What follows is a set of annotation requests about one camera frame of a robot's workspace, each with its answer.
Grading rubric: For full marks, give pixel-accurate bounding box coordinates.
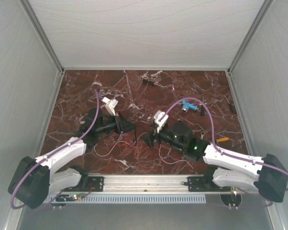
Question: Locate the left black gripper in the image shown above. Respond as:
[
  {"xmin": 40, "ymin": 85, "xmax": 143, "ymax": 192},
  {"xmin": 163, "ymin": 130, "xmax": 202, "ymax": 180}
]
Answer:
[{"xmin": 96, "ymin": 111, "xmax": 137, "ymax": 136}]

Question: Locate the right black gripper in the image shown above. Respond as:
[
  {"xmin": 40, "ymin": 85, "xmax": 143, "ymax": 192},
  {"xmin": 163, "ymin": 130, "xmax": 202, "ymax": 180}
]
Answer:
[{"xmin": 140, "ymin": 122, "xmax": 185, "ymax": 151}]

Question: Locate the white wire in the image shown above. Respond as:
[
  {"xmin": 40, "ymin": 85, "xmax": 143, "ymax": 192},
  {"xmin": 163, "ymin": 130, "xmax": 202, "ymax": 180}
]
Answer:
[{"xmin": 94, "ymin": 141, "xmax": 201, "ymax": 175}]

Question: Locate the orange wire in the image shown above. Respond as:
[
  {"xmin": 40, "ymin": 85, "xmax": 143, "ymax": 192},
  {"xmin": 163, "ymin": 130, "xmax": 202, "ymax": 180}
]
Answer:
[{"xmin": 115, "ymin": 141, "xmax": 164, "ymax": 172}]

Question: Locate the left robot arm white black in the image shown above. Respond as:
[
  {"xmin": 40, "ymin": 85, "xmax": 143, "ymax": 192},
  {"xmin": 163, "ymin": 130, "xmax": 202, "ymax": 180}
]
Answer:
[{"xmin": 8, "ymin": 108, "xmax": 136, "ymax": 209}]

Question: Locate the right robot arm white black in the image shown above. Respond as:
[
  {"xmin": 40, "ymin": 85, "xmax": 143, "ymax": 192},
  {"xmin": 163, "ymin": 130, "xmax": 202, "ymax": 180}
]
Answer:
[{"xmin": 143, "ymin": 122, "xmax": 288, "ymax": 203}]

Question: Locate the blue plastic connector tool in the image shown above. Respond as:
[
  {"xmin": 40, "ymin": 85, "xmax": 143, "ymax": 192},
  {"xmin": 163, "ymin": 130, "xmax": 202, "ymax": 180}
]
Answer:
[{"xmin": 182, "ymin": 100, "xmax": 198, "ymax": 113}]

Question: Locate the silver wrench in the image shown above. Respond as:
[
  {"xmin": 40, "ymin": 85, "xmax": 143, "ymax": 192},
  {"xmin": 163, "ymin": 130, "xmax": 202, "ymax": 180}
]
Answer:
[{"xmin": 200, "ymin": 131, "xmax": 205, "ymax": 139}]

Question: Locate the small black screwdriver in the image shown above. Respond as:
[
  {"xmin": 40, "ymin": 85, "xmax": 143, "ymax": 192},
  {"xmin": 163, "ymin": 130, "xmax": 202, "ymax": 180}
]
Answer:
[{"xmin": 200, "ymin": 96, "xmax": 205, "ymax": 116}]

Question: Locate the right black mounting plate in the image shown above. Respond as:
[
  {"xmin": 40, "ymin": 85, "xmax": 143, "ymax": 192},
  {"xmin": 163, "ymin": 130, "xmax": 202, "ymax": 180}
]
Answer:
[{"xmin": 181, "ymin": 176, "xmax": 213, "ymax": 192}]

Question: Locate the black mounting plate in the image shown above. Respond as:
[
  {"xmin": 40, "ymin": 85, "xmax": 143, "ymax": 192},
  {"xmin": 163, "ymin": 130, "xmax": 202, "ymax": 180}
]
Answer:
[
  {"xmin": 84, "ymin": 176, "xmax": 104, "ymax": 192},
  {"xmin": 181, "ymin": 176, "xmax": 213, "ymax": 192}
]

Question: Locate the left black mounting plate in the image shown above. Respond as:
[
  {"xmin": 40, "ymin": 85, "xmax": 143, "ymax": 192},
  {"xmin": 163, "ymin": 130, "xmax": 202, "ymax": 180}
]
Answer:
[{"xmin": 84, "ymin": 176, "xmax": 104, "ymax": 192}]

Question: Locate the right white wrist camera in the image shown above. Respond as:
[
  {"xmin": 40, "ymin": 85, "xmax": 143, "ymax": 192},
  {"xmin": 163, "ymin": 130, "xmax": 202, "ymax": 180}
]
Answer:
[{"xmin": 154, "ymin": 110, "xmax": 168, "ymax": 133}]

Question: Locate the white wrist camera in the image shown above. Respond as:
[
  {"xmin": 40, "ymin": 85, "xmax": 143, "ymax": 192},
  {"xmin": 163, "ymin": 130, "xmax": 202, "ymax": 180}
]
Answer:
[
  {"xmin": 154, "ymin": 110, "xmax": 168, "ymax": 133},
  {"xmin": 102, "ymin": 97, "xmax": 118, "ymax": 116}
]

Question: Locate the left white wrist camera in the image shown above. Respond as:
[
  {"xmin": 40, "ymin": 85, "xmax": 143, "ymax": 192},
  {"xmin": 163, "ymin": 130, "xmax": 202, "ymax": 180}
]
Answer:
[{"xmin": 102, "ymin": 97, "xmax": 118, "ymax": 116}]

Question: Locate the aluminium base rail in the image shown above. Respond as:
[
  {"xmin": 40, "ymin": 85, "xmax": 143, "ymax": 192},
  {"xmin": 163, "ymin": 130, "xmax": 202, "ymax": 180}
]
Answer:
[{"xmin": 49, "ymin": 174, "xmax": 231, "ymax": 194}]

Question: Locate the grey slotted cable duct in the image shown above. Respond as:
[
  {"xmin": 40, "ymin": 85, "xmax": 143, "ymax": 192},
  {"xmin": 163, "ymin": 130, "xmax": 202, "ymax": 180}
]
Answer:
[{"xmin": 45, "ymin": 194, "xmax": 206, "ymax": 204}]

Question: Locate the yellow handled tool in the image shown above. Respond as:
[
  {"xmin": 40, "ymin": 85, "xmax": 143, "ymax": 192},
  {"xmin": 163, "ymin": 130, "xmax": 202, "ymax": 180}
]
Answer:
[{"xmin": 216, "ymin": 137, "xmax": 229, "ymax": 143}]

